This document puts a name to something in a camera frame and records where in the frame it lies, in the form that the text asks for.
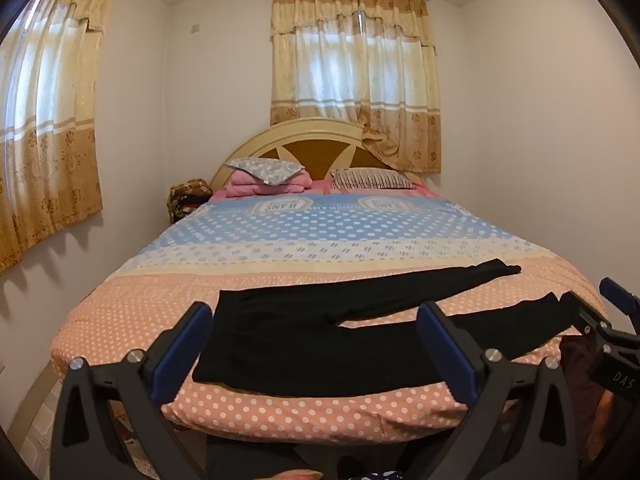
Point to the pink folded blanket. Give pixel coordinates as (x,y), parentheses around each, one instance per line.
(260,190)

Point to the pink bed sheet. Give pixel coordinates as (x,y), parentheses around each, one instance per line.
(321,187)

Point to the brown patterned bag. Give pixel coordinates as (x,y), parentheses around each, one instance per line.
(187,200)

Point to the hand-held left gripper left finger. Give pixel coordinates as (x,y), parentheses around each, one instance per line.
(175,352)

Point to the polka dot bedspread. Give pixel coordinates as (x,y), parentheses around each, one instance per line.
(325,240)

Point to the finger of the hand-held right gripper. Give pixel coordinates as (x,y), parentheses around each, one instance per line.
(617,294)
(582,312)

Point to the grey patterned pillow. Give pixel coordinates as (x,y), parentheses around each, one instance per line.
(265,167)

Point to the person's right forearm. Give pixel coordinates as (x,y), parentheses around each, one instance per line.
(606,425)

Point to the beige floral curtain with valance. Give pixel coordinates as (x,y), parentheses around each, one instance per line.
(350,75)

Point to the wide beige floral curtain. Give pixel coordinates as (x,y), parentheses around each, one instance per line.
(50,110)

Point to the person's dark maroon clothing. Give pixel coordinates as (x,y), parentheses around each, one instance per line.
(575,410)

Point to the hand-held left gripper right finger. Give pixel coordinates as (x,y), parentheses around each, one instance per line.
(450,355)

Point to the striped pillow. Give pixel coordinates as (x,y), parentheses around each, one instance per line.
(372,179)

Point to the black pants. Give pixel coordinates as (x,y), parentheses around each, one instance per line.
(300,340)

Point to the cream wooden bed headboard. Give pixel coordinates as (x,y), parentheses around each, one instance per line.
(320,132)

